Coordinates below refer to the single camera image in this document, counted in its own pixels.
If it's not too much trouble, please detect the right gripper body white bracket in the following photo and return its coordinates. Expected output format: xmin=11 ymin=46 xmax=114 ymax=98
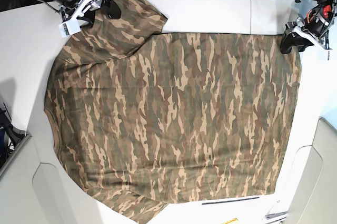
xmin=70 ymin=0 xmax=111 ymax=23

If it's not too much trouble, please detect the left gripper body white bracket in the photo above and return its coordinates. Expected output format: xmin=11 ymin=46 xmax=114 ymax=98
xmin=285 ymin=15 xmax=331 ymax=50

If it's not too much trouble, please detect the camouflage T-shirt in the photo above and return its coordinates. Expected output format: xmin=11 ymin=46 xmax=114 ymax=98
xmin=44 ymin=0 xmax=301 ymax=223

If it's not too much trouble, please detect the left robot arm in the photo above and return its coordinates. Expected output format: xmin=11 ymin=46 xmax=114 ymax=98
xmin=280 ymin=0 xmax=336 ymax=55

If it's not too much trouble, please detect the grey device at edge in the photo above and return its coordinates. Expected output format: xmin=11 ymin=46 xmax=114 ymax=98
xmin=264 ymin=211 xmax=288 ymax=222

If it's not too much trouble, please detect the orange object at edge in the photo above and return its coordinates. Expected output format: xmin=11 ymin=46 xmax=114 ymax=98
xmin=223 ymin=218 xmax=239 ymax=224

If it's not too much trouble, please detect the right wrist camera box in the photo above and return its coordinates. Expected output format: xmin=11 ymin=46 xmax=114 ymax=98
xmin=58 ymin=19 xmax=81 ymax=38

